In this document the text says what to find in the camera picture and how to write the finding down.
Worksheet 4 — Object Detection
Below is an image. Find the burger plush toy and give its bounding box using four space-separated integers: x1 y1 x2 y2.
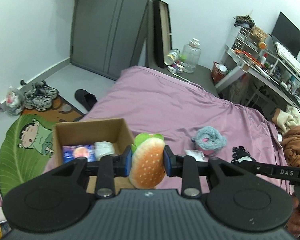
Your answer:
129 133 166 189

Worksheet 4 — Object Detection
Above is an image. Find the clear plastic item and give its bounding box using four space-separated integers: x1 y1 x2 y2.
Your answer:
185 150 207 162

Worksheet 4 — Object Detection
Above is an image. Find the grey fluffy slipper plush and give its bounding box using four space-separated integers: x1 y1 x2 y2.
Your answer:
191 126 227 157

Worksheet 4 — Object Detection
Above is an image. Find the black lace fabric piece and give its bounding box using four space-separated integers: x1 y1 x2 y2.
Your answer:
231 146 256 165

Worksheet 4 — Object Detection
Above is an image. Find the white wrapped soft bundle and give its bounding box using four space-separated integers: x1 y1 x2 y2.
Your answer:
94 141 115 160

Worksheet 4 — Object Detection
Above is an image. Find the person's right hand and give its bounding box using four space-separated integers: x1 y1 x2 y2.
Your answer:
286 195 300 238

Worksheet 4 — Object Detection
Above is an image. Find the brown blanket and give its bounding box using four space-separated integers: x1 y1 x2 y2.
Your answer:
281 126 300 167

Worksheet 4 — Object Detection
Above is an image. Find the brown cardboard box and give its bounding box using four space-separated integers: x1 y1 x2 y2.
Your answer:
52 117 136 195

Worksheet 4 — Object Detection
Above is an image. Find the pink bed sheet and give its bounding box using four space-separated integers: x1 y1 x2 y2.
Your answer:
43 65 294 196

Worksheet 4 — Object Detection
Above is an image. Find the blue tissue pack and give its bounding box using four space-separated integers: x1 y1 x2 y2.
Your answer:
62 145 96 163

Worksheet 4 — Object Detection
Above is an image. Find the black sandal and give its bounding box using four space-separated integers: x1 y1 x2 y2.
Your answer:
75 89 97 112

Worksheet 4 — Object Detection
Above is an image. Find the small white box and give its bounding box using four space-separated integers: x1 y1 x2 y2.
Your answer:
167 64 185 73

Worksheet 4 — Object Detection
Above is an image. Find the green leaf cartoon rug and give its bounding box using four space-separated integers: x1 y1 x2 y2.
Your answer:
0 114 56 196

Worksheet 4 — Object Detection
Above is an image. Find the tipped white paper cup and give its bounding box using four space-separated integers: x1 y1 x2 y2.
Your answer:
164 49 180 66

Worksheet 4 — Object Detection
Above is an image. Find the grey sneakers pair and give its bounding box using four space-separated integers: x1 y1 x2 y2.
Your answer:
24 80 59 111

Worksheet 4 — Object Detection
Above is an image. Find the white keyboard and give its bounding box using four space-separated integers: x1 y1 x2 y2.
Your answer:
274 41 300 76

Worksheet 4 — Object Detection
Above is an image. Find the small clear plastic bag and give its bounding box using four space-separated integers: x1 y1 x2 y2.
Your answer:
6 86 24 115

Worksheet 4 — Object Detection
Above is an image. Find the black framed brown board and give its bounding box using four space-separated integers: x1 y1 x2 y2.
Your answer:
153 0 172 68

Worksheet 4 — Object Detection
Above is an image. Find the white desk with clutter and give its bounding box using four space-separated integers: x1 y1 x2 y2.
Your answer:
215 15 300 114

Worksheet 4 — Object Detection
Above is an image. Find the black computer monitor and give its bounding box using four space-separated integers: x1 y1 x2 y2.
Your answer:
271 12 300 57

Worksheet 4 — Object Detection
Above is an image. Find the grey door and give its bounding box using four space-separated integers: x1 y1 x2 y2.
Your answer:
70 0 153 80

